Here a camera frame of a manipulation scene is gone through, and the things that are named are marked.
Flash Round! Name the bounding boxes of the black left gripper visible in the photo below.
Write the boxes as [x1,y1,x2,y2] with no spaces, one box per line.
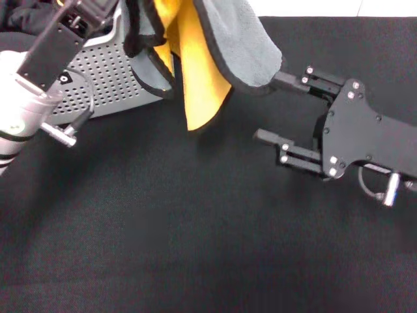
[18,0,118,92]

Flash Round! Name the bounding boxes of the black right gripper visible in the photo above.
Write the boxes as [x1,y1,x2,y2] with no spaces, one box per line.
[253,65,417,179]

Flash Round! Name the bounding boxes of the grey perforated storage box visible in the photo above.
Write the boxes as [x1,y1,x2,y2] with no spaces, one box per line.
[50,0,177,127]

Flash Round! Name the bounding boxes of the black cloth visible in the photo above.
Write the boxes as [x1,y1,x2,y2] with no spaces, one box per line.
[0,0,63,53]

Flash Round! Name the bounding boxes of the left arm connector cable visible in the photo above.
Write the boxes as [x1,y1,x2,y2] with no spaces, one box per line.
[40,97,96,149]

